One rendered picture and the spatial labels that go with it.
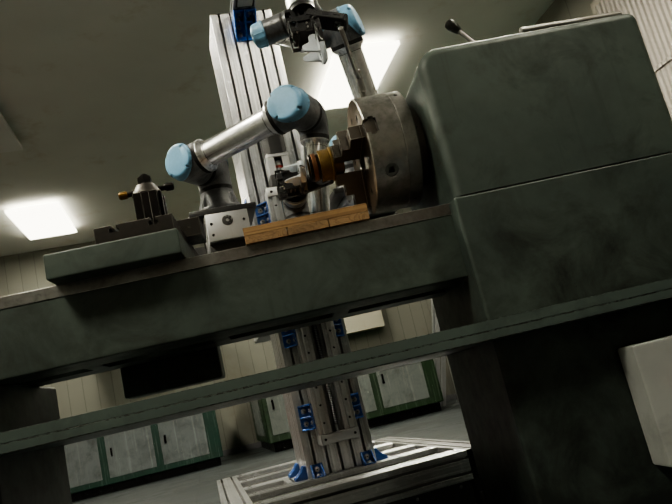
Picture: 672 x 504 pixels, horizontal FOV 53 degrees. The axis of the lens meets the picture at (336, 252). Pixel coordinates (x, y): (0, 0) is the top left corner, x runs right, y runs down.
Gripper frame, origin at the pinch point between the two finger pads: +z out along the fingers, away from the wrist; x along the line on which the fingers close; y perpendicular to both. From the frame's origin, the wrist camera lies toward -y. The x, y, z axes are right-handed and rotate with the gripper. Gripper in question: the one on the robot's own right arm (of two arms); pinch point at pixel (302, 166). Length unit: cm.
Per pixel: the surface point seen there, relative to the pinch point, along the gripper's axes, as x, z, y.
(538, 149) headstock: -14, 19, -55
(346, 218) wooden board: -19.9, 14.8, -5.9
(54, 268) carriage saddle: -19, 20, 60
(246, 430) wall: -80, -849, 89
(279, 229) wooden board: -19.2, 14.8, 10.1
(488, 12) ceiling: 240, -370, -231
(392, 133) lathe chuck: -0.4, 12.6, -22.6
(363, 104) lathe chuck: 10.1, 9.3, -18.0
